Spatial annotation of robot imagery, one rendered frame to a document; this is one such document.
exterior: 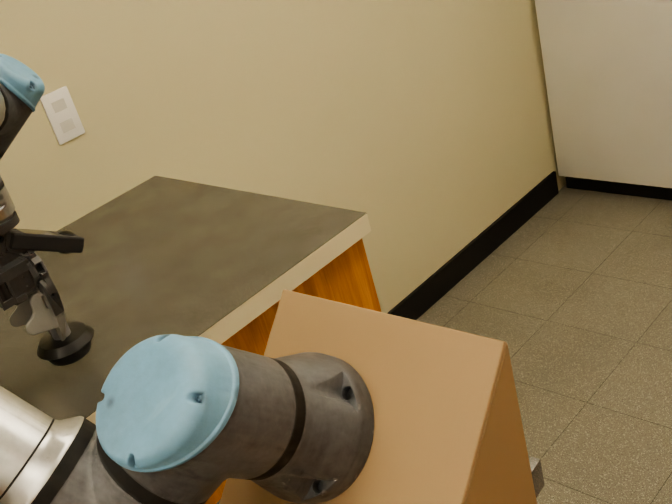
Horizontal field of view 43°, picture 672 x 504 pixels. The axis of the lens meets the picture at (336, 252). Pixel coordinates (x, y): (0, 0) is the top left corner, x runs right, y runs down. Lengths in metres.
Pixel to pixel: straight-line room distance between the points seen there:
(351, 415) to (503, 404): 0.14
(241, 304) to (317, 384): 0.62
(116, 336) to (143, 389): 0.74
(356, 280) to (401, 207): 1.20
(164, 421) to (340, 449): 0.19
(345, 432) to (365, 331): 0.11
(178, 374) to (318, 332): 0.24
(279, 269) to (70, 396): 0.41
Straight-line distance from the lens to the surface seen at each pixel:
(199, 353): 0.72
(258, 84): 2.35
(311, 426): 0.80
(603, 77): 3.32
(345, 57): 2.58
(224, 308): 1.42
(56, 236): 1.32
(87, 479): 0.78
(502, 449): 0.83
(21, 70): 1.12
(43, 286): 1.30
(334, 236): 1.54
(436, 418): 0.81
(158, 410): 0.72
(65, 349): 1.36
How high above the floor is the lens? 1.62
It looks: 27 degrees down
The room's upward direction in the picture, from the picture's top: 16 degrees counter-clockwise
